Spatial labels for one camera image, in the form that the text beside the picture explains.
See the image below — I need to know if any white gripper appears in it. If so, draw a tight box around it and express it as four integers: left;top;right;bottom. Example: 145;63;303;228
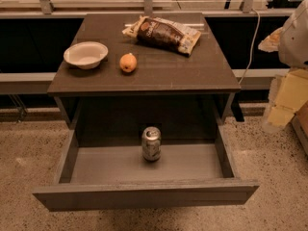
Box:
258;0;308;133

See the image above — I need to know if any silver 7up soda can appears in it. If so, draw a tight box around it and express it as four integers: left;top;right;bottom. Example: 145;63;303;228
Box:
141;127;161;162

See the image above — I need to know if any dark grey counter cabinet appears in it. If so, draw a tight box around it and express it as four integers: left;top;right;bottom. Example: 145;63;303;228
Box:
48;13;241;122

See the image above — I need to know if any open grey top drawer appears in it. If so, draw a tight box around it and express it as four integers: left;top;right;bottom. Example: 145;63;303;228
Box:
32;113;261;213

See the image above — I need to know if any brown chip bag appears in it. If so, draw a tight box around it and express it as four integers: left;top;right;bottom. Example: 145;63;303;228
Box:
122;16;201;56

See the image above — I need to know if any orange fruit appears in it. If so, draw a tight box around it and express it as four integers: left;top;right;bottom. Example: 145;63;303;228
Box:
119;53;137;73

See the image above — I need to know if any white paper bowl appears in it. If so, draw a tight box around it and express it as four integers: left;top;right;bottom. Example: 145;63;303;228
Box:
64;41;109;70

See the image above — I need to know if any white cable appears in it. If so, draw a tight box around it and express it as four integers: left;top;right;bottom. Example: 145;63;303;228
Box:
238;7;262;86

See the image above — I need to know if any metal railing frame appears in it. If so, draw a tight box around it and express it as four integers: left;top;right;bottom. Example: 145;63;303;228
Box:
0;0;308;19

